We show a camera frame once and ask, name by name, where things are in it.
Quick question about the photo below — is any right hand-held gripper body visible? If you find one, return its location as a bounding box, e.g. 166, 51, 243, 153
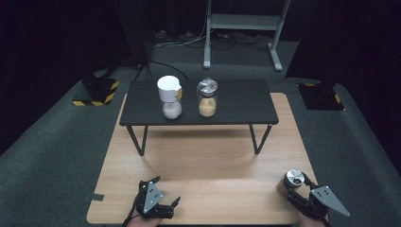
294, 184, 352, 221

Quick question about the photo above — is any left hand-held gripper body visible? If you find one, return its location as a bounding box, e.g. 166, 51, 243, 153
134, 180, 175, 219

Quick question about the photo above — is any silver-lidded jar with holes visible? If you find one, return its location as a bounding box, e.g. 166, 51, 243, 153
275, 168, 306, 198

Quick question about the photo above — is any white-capped glass seasoning jar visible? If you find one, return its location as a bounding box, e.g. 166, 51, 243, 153
156, 75, 184, 120

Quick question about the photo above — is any black shelf with metal legs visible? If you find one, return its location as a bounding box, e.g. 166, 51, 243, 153
118, 79, 280, 157

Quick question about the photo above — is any plain silver-lidded glass jar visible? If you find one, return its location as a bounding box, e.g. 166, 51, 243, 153
196, 77, 219, 118

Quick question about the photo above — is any person's left hand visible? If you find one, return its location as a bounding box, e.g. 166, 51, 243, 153
126, 209, 164, 227

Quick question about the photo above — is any person's right hand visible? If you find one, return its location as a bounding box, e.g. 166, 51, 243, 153
294, 206, 331, 227

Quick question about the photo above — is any grey tape strip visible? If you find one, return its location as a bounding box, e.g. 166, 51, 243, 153
83, 193, 105, 202

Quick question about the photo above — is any black yellow-striped stand base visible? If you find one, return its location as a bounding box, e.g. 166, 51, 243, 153
71, 77, 121, 108
297, 81, 345, 112

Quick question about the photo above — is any grey metal stand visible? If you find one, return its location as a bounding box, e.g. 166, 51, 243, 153
202, 0, 292, 73

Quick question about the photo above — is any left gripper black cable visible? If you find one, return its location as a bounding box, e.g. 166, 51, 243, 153
122, 203, 140, 227

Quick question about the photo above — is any black floor cable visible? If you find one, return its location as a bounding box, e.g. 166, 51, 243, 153
134, 60, 190, 81

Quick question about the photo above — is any bundle of floor cables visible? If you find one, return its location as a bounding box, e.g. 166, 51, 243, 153
152, 15, 272, 52

